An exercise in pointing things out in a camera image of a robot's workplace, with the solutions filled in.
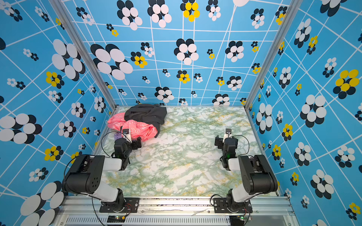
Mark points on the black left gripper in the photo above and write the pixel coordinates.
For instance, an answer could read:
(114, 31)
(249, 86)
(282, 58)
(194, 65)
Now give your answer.
(135, 142)

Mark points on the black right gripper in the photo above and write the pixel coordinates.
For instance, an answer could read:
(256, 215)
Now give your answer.
(219, 141)

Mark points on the purple cloth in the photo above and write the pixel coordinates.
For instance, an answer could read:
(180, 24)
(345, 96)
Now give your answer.
(118, 136)

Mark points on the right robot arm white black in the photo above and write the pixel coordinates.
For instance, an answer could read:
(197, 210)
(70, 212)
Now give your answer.
(256, 175)

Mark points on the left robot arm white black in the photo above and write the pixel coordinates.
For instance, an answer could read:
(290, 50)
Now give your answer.
(132, 171)

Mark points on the pink patterned cloth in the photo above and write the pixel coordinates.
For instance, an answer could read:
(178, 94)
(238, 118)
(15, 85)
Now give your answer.
(137, 129)

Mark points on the black cloth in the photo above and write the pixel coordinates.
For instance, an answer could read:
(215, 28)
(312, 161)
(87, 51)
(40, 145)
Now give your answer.
(147, 113)

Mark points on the left green circuit board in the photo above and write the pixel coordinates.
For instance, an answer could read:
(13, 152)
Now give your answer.
(116, 219)

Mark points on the green circuit board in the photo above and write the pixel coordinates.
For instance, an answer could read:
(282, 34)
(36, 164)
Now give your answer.
(116, 219)
(237, 221)

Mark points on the right green circuit board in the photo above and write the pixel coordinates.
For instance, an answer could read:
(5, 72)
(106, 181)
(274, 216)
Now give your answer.
(237, 221)

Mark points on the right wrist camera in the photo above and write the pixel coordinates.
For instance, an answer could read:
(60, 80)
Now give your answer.
(228, 134)

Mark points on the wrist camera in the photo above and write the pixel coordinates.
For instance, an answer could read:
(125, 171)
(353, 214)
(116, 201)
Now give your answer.
(228, 134)
(127, 135)

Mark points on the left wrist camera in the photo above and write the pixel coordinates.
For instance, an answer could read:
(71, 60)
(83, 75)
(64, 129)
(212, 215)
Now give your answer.
(127, 135)

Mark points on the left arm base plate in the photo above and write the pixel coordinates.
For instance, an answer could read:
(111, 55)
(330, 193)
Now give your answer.
(127, 205)

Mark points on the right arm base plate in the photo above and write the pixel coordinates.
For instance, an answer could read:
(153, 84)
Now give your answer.
(221, 205)

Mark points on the aluminium front rail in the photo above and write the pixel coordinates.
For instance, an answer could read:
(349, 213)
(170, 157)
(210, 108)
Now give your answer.
(177, 211)

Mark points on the left aluminium corner post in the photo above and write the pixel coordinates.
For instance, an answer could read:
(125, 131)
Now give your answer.
(60, 10)

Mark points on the aluminium corner post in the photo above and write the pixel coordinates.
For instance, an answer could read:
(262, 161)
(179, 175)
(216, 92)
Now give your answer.
(60, 10)
(291, 13)

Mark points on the right aluminium corner post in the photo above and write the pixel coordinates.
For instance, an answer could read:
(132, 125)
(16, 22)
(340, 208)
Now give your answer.
(291, 13)

